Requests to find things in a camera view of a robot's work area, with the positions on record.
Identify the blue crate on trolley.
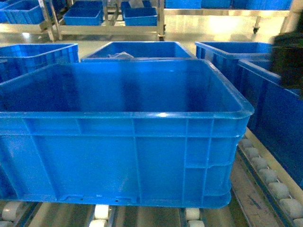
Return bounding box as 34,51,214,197
121,0,158,26
63,0,104,26

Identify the steel trolley rack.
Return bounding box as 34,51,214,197
38,0,165,42

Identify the large blue plastic crate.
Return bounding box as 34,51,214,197
0,60,254,209

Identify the white roller track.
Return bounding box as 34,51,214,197
89,204,110,227
185,208,205,227
237,138,303,227
0,201,26,227

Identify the blue crate far left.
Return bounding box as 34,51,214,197
0,0,44,25

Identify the blue crate behind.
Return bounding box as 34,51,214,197
81,41,196,62

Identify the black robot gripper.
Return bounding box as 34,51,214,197
269,30,303,90

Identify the blue crate far right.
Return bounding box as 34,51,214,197
195,41,272,89

